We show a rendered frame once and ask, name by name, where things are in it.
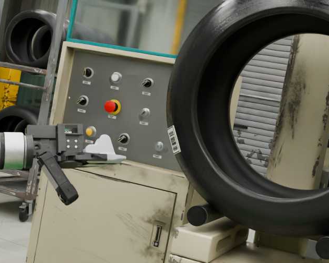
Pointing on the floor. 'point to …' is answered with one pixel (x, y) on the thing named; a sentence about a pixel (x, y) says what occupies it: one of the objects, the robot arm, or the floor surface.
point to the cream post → (303, 123)
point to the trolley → (58, 23)
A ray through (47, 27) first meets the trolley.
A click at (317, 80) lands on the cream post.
